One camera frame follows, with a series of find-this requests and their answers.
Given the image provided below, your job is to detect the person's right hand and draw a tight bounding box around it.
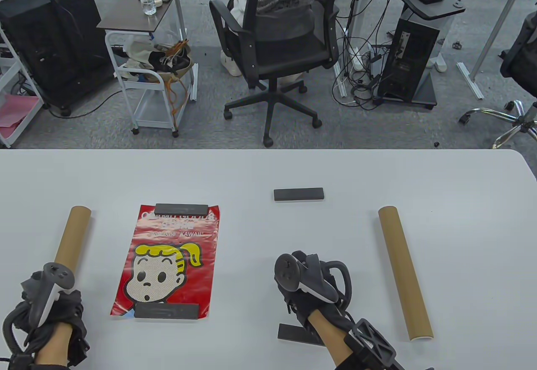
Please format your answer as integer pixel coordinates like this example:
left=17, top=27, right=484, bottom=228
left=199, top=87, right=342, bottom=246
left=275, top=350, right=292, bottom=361
left=275, top=251, right=358, bottom=336

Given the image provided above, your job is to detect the person's left hand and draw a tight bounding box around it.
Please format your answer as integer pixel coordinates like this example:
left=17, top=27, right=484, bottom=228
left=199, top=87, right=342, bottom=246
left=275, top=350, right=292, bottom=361
left=19, top=271, right=91, bottom=368

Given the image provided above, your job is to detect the black rectangular weight bar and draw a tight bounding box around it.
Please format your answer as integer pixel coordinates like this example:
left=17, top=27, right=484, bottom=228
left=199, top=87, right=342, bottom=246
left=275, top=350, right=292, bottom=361
left=274, top=188, right=325, bottom=202
left=154, top=203, right=209, bottom=215
left=134, top=302, right=200, bottom=321
left=277, top=323, right=328, bottom=347

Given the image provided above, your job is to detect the black handheld controller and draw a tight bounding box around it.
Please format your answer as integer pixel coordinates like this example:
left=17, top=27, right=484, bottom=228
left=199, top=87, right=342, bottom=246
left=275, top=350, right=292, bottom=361
left=275, top=252, right=352, bottom=303
left=29, top=262, right=76, bottom=328

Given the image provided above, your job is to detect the brown cardboard mailing tube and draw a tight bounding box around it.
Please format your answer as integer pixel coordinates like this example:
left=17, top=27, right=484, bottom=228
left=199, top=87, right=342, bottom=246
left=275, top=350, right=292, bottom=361
left=378, top=206, right=434, bottom=341
left=54, top=206, right=92, bottom=278

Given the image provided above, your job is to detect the red cartoon face poster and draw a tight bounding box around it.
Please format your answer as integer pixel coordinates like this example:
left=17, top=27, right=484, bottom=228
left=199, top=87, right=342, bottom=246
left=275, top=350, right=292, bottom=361
left=110, top=204, right=221, bottom=318

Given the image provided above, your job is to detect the person's left forearm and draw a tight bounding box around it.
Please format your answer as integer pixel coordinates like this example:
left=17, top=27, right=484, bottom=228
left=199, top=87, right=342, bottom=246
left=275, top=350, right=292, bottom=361
left=34, top=322, right=74, bottom=366

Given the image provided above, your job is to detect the person's right forearm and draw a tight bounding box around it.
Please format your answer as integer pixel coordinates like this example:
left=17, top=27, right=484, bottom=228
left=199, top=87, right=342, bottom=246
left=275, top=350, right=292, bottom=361
left=308, top=309, right=361, bottom=370

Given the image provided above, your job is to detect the white metal rack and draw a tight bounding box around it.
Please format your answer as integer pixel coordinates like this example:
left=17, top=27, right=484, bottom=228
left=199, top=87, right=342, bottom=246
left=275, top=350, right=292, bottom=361
left=0, top=22, right=44, bottom=148

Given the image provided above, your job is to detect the pink sheet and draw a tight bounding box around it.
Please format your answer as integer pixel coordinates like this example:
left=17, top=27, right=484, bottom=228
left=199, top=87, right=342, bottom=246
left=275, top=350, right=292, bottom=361
left=0, top=94, right=40, bottom=128

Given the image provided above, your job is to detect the white rolling cart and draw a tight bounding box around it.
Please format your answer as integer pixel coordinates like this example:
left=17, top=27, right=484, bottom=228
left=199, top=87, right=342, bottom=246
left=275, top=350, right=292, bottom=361
left=104, top=30, right=198, bottom=138

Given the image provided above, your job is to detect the black mesh office chair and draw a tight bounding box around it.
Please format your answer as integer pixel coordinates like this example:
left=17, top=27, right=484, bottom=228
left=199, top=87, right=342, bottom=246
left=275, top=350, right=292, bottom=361
left=209, top=0, right=349, bottom=148

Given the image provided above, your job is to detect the large black cabinet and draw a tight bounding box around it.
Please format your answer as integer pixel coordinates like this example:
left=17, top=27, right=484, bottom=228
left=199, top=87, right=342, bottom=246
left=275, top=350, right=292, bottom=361
left=0, top=0, right=116, bottom=117

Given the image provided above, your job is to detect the chrome chair base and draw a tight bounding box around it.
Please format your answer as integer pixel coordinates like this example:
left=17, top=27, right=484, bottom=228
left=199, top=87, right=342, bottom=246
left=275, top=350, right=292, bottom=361
left=459, top=99, right=537, bottom=149

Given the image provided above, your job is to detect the black computer tower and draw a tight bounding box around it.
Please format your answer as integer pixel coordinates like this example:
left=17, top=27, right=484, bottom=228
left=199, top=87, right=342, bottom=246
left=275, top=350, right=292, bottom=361
left=378, top=18, right=440, bottom=103

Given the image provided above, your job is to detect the white desk leg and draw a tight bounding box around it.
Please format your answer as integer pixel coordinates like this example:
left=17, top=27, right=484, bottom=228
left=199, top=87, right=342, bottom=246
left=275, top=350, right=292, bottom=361
left=456, top=0, right=533, bottom=101

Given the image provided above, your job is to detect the brown side table top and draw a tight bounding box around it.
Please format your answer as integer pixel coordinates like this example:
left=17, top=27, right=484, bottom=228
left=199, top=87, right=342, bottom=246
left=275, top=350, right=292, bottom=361
left=96, top=0, right=173, bottom=34

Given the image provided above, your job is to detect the silver metal pole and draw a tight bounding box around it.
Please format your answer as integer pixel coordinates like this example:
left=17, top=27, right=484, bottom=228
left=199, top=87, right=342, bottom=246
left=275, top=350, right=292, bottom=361
left=168, top=0, right=198, bottom=102

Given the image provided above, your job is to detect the black padded chair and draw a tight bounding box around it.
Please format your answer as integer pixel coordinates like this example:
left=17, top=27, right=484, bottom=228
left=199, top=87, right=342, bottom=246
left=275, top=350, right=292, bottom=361
left=499, top=11, right=537, bottom=94

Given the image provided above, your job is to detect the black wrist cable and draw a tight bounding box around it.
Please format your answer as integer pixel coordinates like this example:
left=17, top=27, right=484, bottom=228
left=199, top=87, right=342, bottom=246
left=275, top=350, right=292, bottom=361
left=0, top=303, right=34, bottom=370

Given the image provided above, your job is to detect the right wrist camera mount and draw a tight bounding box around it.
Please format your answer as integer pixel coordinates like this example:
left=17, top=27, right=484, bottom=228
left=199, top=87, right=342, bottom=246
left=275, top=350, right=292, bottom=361
left=336, top=318, right=405, bottom=370

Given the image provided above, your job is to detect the black floor cable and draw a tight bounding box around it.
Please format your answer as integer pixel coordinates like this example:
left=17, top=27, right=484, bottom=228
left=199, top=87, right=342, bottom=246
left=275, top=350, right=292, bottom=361
left=48, top=89, right=122, bottom=119

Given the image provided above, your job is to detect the tangle of black cables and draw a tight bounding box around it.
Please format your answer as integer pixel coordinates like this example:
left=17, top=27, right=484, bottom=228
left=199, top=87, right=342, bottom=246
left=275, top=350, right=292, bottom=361
left=331, top=0, right=403, bottom=110

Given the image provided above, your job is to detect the beige bag with cables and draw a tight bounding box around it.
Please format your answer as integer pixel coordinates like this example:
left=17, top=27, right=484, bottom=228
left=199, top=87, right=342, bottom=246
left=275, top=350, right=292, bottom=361
left=126, top=39, right=194, bottom=83

